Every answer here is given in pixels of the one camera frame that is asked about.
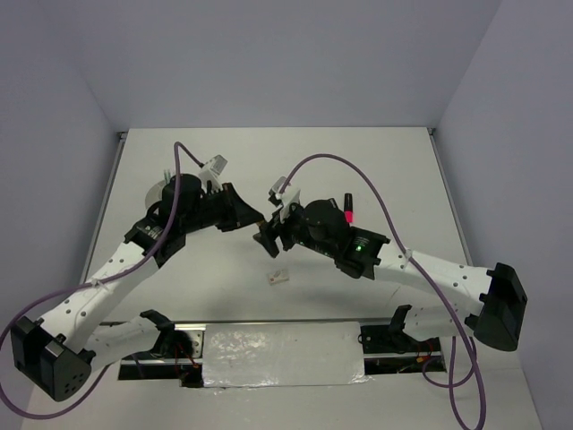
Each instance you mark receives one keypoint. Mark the white staple box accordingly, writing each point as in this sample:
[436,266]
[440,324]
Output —
[278,276]

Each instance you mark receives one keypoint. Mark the pink capped black highlighter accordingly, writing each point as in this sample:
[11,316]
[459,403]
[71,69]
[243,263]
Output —
[349,208]

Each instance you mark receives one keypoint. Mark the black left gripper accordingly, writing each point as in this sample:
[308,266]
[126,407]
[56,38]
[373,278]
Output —
[238,213]

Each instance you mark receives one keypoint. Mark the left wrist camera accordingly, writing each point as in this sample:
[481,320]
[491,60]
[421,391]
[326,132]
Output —
[211,171]

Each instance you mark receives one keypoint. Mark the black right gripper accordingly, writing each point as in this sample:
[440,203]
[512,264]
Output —
[269,232]

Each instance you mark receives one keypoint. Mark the black mounting rail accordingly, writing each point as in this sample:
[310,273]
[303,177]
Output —
[383,353]

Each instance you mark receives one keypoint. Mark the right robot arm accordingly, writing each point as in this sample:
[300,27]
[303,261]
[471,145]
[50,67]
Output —
[486,304]

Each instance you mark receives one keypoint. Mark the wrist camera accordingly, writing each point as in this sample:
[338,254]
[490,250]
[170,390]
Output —
[211,171]
[283,196]

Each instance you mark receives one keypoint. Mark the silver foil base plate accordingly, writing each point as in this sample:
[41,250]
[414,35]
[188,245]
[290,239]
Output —
[282,355]

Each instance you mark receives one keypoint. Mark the white round container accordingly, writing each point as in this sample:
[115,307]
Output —
[154,194]

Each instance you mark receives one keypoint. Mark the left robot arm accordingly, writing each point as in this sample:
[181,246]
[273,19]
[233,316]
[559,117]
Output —
[59,350]

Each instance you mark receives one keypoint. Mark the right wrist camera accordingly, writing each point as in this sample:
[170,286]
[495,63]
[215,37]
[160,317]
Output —
[283,196]

